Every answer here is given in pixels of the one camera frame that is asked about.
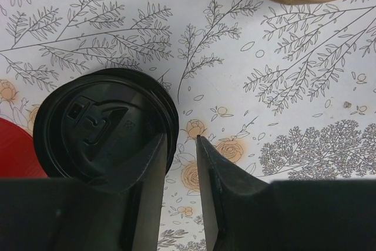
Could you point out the floral patterned table mat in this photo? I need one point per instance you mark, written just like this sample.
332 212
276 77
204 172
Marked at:
285 92

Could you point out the black plastic cup lids stack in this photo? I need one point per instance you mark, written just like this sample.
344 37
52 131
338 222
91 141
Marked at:
100 121

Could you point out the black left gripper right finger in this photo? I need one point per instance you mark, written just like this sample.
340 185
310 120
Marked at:
241 212

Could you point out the red plastic straw cup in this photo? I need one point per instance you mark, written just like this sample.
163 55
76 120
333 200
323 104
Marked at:
18 157

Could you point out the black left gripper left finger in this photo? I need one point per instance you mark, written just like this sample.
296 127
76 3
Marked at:
67 214

